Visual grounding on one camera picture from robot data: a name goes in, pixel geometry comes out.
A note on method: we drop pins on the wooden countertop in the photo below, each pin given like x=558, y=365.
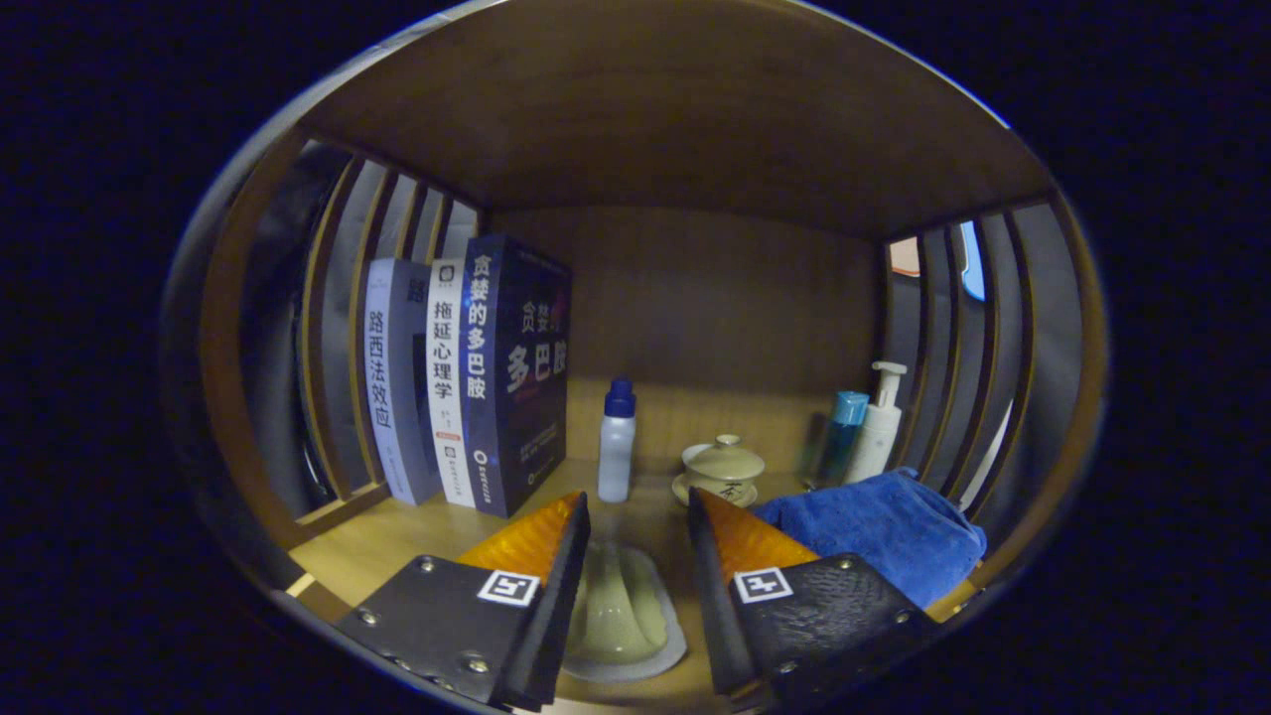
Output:
x=397, y=541

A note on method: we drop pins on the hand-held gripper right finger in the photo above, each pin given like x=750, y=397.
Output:
x=710, y=616

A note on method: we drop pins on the light blue book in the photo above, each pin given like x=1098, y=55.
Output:
x=392, y=377

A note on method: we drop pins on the white book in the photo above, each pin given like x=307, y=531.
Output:
x=447, y=377

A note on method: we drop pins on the blue folded towel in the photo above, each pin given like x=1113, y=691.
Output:
x=884, y=526

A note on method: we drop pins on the dark navy book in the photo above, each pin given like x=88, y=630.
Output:
x=516, y=367

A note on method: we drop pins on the beige lidded teacup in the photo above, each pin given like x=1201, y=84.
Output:
x=723, y=467

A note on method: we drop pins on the wooden cabinet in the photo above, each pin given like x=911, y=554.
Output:
x=695, y=119

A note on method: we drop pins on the white pump bottle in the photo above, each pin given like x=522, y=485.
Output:
x=879, y=437

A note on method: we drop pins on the teal bottle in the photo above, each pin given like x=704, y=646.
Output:
x=844, y=437

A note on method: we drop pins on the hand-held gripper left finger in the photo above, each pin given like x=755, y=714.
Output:
x=566, y=616

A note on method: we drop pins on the small white bottle blue cap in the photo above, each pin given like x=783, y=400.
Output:
x=616, y=447

